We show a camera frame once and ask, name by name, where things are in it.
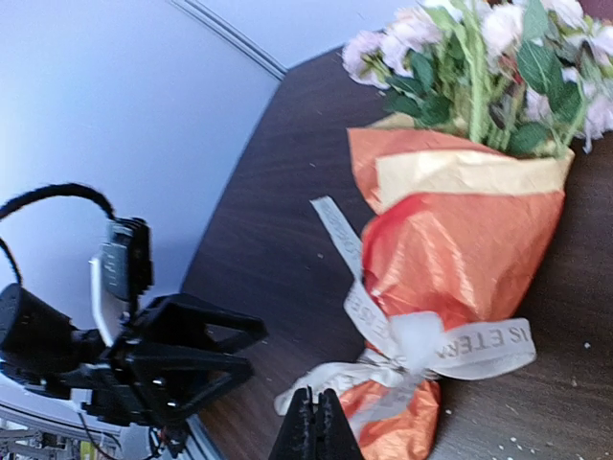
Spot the orange flower bouquet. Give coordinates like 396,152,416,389
342,1,612,459

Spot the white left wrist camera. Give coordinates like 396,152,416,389
90,218,153,347

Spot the grey printed ribbon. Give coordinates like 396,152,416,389
293,196,536,420

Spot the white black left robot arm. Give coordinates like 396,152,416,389
1,284,267,427

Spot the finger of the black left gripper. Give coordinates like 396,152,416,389
126,352,253,426
133,294,266,355

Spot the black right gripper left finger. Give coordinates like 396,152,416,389
268,387,316,460

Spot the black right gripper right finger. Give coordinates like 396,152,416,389
315,389,362,460

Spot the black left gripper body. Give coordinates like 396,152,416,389
61,330,163,427

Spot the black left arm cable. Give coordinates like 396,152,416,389
0,182,116,288

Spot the left aluminium frame post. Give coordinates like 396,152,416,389
170,0,287,81

